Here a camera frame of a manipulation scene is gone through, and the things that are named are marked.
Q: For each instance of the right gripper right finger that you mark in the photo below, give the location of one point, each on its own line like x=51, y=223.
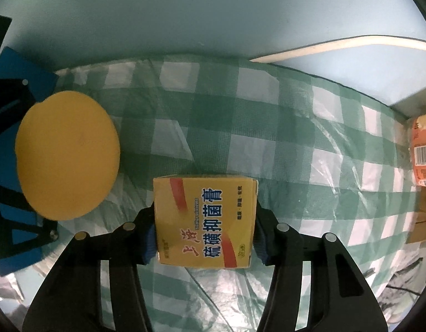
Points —
x=340, y=298

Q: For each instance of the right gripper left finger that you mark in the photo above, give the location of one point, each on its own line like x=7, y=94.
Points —
x=69, y=298

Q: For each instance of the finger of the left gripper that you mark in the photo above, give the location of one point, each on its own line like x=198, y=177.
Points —
x=15, y=99
x=19, y=230

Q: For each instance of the yellow rubber duck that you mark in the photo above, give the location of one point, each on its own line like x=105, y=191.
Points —
x=67, y=155

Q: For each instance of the yellow ointment box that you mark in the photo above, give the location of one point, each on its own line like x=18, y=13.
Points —
x=205, y=221

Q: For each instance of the cardboard box blue edges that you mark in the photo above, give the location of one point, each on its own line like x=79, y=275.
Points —
x=418, y=234

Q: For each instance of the green checkered tablecloth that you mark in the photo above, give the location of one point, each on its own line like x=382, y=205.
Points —
x=327, y=158

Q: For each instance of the orange snack bag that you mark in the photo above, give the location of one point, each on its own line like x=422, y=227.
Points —
x=418, y=149

